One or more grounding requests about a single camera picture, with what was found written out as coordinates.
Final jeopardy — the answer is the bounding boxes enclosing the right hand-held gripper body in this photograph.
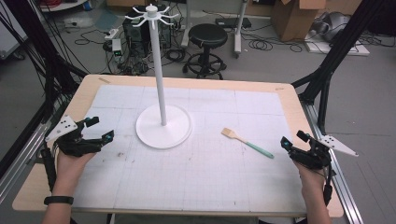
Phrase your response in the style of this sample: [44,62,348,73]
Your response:
[290,133,360,171]

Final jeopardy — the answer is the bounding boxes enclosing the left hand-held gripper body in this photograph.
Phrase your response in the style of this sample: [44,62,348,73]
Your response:
[45,115,106,158]

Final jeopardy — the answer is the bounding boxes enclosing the wooden spatula teal handle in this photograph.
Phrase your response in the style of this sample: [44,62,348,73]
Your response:
[220,127,276,160]

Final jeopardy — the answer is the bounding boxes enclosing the white hook rack stand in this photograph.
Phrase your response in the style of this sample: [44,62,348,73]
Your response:
[124,3,193,150]

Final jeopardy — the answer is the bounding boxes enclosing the person's right hand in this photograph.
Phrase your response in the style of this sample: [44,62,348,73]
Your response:
[293,161,329,201]

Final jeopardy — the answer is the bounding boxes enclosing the person's left hand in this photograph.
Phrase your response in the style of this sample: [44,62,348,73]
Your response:
[50,151,97,198]

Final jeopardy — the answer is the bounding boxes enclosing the black wristband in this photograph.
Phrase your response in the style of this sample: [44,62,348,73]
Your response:
[43,195,75,206]

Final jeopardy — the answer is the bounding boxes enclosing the white device green display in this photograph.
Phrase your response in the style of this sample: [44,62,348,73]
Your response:
[110,38,124,58]

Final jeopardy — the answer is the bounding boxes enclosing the white power strip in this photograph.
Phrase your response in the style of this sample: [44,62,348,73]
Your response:
[104,28,121,41]

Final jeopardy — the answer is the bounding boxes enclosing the white grid mat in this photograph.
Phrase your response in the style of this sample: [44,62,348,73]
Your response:
[71,84,308,217]

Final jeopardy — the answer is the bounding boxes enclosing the black computer tower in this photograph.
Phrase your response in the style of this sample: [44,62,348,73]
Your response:
[121,8,173,59]

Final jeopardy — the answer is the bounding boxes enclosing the white floor board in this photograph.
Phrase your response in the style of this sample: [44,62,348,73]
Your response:
[304,32,372,57]

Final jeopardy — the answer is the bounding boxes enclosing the white cabinet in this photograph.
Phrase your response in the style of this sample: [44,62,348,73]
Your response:
[0,0,29,61]

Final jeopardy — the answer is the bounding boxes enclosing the grey machine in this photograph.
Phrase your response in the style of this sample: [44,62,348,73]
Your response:
[312,11,352,44]

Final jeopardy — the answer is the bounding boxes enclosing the cardboard box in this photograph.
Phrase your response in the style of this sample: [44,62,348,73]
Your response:
[270,0,328,43]

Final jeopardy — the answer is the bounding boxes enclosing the white round table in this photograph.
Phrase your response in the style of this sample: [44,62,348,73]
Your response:
[39,0,89,13]

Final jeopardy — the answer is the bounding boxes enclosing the black flat device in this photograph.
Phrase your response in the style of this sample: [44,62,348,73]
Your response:
[215,17,253,30]

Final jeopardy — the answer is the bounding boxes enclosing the black round stool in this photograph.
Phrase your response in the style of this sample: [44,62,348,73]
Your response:
[182,22,229,80]

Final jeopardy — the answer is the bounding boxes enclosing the aluminium rail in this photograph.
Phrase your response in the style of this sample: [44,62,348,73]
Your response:
[0,120,52,203]
[300,100,364,224]

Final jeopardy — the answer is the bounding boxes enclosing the black frame strut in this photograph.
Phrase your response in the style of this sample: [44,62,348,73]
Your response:
[0,0,89,180]
[291,0,389,135]

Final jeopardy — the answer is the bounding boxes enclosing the black coiled floor cable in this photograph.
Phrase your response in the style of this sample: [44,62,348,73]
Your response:
[241,30,304,54]

